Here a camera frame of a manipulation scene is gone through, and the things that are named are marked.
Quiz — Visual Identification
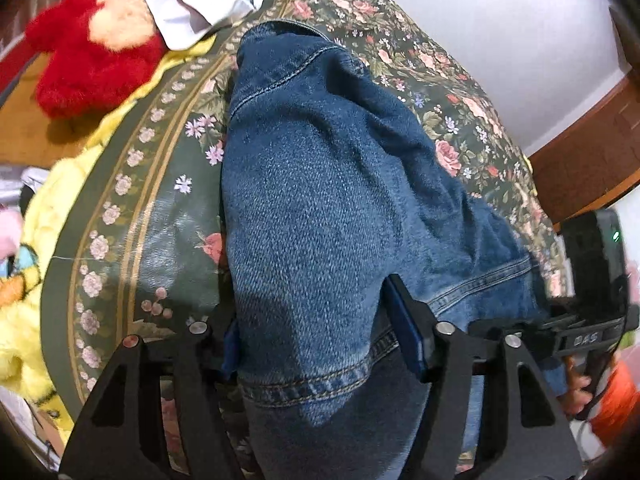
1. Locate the white pillowcase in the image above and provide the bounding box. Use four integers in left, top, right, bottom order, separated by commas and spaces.
135, 0, 288, 52

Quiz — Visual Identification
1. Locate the blue denim jacket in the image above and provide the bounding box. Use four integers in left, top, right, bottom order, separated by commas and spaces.
220, 20, 571, 480

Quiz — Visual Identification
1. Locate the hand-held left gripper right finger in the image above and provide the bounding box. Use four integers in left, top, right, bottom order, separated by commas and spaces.
382, 274, 583, 480

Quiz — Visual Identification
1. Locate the pink plush toy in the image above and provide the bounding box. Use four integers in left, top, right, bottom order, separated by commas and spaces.
0, 205, 27, 263

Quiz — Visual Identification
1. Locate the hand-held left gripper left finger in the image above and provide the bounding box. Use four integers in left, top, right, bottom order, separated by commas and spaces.
59, 307, 246, 480

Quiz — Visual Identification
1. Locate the dark floral bedspread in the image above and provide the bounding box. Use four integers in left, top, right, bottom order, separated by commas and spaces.
40, 0, 576, 480

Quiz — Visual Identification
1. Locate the yellow fleece blanket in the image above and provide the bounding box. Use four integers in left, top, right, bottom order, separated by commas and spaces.
0, 35, 223, 443

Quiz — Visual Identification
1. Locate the person's right hand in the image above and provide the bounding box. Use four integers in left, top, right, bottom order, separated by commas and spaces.
564, 357, 595, 415

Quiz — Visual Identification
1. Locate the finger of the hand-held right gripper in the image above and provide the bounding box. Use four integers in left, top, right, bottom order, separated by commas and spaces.
469, 312, 576, 357

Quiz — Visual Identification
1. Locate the brown wooden door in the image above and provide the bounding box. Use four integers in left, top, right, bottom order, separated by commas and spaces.
527, 70, 640, 228

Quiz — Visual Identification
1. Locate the red plush toy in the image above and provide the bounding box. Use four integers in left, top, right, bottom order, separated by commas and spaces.
25, 0, 168, 121

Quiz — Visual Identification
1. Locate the orange cloth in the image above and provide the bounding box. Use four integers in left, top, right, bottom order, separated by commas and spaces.
594, 360, 640, 448

